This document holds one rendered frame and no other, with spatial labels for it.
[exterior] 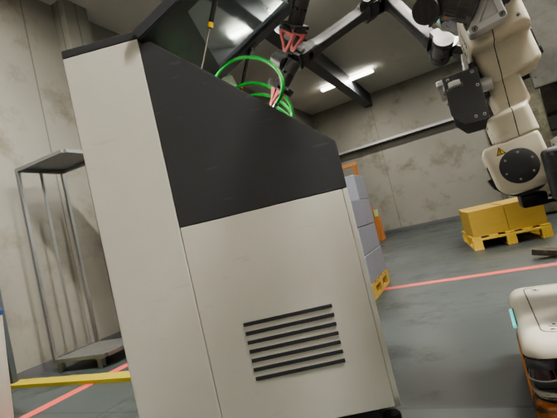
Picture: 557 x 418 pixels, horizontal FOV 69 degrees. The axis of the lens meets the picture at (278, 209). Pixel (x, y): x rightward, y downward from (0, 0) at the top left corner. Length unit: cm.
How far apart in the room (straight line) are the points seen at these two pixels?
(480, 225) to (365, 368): 367
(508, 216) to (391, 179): 622
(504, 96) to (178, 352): 132
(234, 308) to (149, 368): 35
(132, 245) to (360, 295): 79
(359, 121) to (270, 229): 996
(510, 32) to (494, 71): 11
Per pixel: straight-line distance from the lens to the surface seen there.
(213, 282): 139
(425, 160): 1080
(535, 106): 750
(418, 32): 182
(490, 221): 495
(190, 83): 148
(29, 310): 416
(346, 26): 187
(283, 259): 135
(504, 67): 146
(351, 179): 365
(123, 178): 150
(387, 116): 1107
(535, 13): 357
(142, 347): 151
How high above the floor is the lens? 70
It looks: 3 degrees up
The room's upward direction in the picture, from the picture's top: 13 degrees counter-clockwise
